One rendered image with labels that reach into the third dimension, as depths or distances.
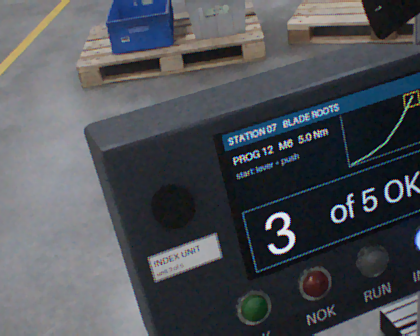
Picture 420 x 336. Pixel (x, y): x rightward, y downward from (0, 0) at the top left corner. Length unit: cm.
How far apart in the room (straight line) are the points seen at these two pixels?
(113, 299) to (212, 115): 181
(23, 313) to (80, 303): 20
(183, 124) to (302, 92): 9
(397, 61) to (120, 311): 177
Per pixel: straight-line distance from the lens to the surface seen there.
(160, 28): 386
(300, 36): 400
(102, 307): 216
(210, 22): 387
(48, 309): 224
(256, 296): 44
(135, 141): 39
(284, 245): 44
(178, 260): 41
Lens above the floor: 143
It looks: 31 degrees down
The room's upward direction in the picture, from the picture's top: 10 degrees counter-clockwise
